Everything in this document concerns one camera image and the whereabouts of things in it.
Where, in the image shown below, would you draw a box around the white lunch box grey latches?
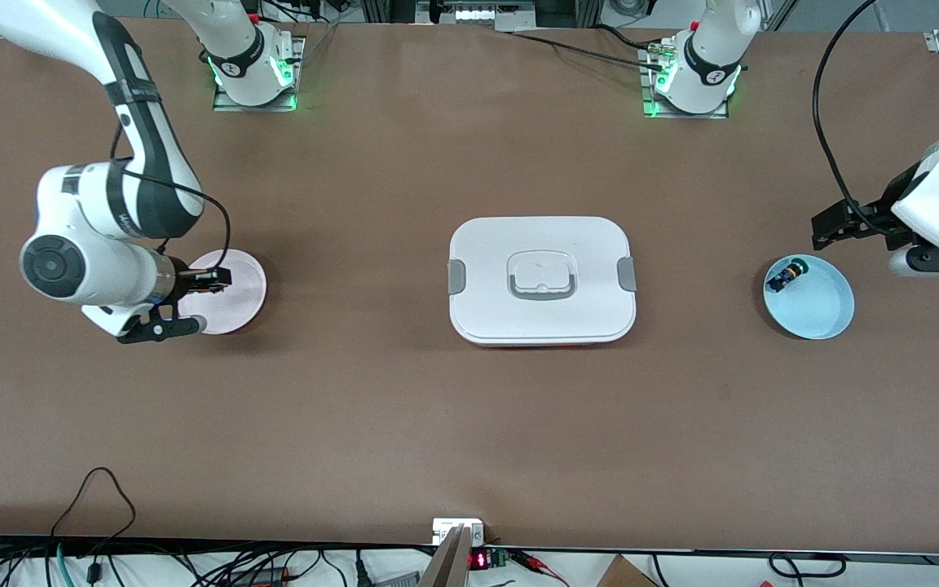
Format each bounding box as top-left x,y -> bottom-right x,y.
447,216 -> 638,350

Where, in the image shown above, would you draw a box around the pale pink round plate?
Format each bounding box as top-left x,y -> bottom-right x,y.
179,249 -> 268,335

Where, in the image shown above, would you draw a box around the light blue round plate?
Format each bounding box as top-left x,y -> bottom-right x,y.
763,254 -> 856,341

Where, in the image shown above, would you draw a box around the grey slanted bar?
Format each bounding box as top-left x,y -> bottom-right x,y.
419,524 -> 472,587

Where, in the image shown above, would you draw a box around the white power strip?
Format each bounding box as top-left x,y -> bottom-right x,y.
453,2 -> 537,23

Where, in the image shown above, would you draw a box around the brown cardboard piece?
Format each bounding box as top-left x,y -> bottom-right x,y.
596,554 -> 659,587

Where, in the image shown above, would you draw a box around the red clip leads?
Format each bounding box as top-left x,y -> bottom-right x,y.
510,550 -> 570,586

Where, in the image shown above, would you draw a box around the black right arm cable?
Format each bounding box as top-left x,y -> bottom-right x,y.
111,110 -> 232,274

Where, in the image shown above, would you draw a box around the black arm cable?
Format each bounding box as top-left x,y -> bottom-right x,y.
812,0 -> 939,237
111,110 -> 232,274

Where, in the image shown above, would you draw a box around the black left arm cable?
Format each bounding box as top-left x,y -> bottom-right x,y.
812,0 -> 939,237

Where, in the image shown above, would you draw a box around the thin black looped cable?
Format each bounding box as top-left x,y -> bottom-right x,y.
50,467 -> 138,563

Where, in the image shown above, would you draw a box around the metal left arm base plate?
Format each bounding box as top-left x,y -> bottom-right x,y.
639,45 -> 731,121

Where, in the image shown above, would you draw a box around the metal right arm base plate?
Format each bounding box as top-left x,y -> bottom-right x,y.
211,35 -> 307,113

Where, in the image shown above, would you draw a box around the long black table cable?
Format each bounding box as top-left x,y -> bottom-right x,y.
509,23 -> 674,74

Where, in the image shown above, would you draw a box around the small white mount block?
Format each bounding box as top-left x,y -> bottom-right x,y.
432,518 -> 487,547

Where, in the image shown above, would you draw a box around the black oval coiled cable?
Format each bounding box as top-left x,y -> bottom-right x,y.
767,553 -> 848,580

